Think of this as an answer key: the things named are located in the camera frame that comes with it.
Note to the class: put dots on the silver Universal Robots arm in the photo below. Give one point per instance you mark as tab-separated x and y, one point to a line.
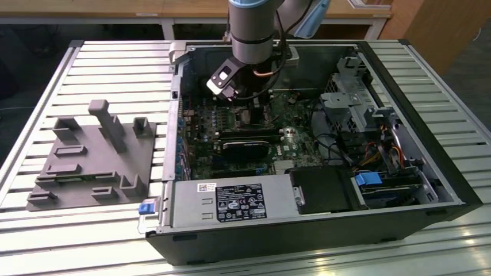
251	23

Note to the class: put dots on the black CPU socket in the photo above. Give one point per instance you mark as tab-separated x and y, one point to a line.
241	118

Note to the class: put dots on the black RAM stick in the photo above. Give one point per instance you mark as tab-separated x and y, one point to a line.
249	134

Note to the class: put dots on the grey metal disk bay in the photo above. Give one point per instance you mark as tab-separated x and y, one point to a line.
342	100

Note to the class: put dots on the black graphics card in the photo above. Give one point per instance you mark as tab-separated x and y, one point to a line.
245	149

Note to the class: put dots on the green motherboard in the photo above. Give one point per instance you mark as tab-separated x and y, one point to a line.
303	143

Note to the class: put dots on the small silver heatsink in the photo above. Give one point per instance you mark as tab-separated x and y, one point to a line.
284	167

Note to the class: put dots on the blue disk carrier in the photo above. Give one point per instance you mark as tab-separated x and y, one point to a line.
368	179

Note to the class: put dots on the silver power supply unit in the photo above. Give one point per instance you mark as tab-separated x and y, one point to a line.
188	207

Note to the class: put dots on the grey plastic parts rack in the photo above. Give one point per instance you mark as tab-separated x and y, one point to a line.
96	161

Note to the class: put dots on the brown wooden cabinet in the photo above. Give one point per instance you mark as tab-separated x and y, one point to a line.
440	28

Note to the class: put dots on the blue case latch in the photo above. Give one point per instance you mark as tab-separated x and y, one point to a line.
145	208

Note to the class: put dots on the black open PC case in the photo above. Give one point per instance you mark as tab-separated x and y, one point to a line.
268	244

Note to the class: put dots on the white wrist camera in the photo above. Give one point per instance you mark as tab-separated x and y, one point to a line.
224	76

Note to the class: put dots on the wooden desk white frame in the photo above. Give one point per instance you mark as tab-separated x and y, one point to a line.
115	7

